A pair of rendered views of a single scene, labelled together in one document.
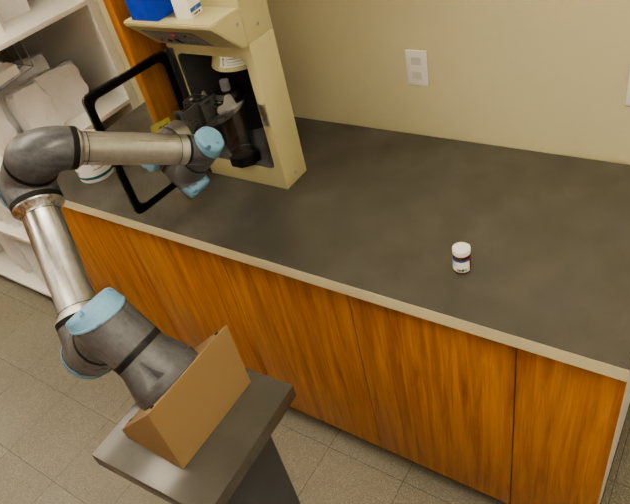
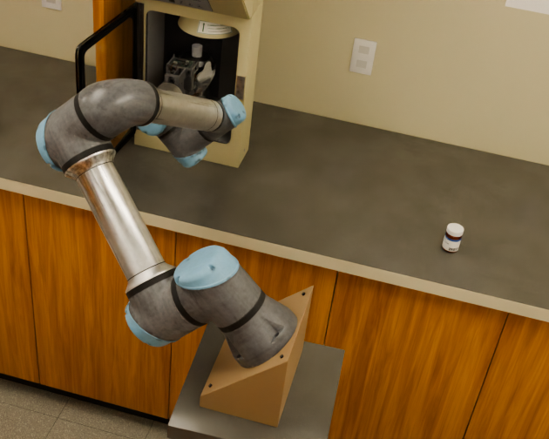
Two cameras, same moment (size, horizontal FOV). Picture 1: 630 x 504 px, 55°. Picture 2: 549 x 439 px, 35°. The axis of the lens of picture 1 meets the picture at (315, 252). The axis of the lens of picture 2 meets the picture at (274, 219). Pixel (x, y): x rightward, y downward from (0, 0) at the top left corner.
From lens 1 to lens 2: 1.11 m
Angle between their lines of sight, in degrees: 25
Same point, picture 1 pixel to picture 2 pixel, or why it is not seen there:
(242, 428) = (316, 388)
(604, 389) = not seen: outside the picture
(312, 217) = (281, 198)
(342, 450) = not seen: outside the picture
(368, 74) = (305, 56)
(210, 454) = (297, 412)
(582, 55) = (524, 66)
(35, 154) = (125, 106)
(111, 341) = (237, 294)
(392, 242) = (375, 224)
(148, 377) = (267, 330)
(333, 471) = not seen: outside the picture
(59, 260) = (133, 219)
